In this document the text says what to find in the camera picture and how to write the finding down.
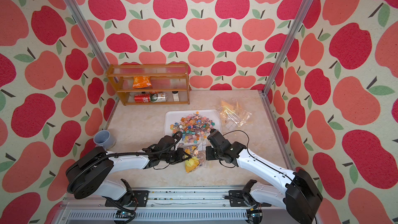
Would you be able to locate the wooden shelf rack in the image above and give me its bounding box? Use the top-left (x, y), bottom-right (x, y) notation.
top-left (106, 63), bottom-right (191, 106)

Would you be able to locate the left aluminium corner post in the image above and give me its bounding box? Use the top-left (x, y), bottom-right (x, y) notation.
top-left (63, 0), bottom-right (109, 71)

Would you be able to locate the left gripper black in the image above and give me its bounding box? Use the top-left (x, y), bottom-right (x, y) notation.
top-left (161, 147), bottom-right (192, 164)

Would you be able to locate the poured candies pile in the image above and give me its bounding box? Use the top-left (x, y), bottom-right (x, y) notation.
top-left (170, 112), bottom-right (216, 145)

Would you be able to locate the aluminium corner post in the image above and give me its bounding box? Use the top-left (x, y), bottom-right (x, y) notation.
top-left (262, 0), bottom-right (314, 96)
top-left (63, 0), bottom-right (109, 71)

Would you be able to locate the small white bottle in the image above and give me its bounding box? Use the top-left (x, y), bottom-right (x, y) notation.
top-left (172, 91), bottom-right (180, 102)

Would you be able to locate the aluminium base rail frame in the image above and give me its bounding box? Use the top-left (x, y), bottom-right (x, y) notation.
top-left (46, 185), bottom-right (296, 224)

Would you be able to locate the ziploc bag of small candies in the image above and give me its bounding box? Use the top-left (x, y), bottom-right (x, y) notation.
top-left (218, 99), bottom-right (240, 115)

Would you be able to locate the green soda can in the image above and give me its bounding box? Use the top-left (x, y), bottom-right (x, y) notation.
top-left (150, 92), bottom-right (167, 103)

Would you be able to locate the red soda can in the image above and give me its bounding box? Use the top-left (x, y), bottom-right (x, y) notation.
top-left (134, 93), bottom-right (151, 103)

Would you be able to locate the ziploc bag of yellow candies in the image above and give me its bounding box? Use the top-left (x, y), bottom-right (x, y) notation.
top-left (184, 144), bottom-right (210, 173)

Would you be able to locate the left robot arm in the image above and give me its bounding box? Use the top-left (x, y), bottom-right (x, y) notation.
top-left (65, 132), bottom-right (192, 207)

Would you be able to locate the ziploc bag of colourful candies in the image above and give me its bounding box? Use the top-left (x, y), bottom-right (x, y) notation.
top-left (220, 105), bottom-right (252, 131)

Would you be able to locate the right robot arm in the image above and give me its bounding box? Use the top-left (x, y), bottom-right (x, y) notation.
top-left (206, 129), bottom-right (323, 224)

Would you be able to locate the orange snack bag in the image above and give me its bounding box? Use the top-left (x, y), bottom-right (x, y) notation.
top-left (132, 76), bottom-right (152, 89)

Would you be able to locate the white plastic tray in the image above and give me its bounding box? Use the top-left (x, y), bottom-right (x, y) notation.
top-left (164, 110), bottom-right (222, 146)

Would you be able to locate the grey blue mug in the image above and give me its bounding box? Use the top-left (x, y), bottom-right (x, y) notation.
top-left (93, 130), bottom-right (116, 150)

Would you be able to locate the right aluminium corner post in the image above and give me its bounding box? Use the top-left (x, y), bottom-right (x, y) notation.
top-left (262, 0), bottom-right (314, 96)

